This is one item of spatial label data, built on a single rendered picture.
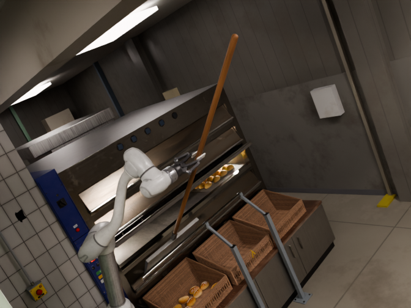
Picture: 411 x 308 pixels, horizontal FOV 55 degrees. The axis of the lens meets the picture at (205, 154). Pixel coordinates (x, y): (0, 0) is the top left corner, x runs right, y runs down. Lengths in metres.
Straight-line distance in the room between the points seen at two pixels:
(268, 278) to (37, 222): 2.00
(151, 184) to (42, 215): 1.29
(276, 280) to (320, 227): 0.84
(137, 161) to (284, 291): 2.30
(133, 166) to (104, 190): 1.24
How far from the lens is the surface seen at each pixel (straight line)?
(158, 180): 2.04
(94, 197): 3.26
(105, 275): 2.58
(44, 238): 3.14
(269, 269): 3.73
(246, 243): 4.05
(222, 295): 3.46
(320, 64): 4.87
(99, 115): 6.23
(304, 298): 4.07
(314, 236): 4.24
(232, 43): 1.75
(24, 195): 3.09
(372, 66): 4.43
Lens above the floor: 2.50
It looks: 14 degrees down
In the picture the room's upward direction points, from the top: 25 degrees counter-clockwise
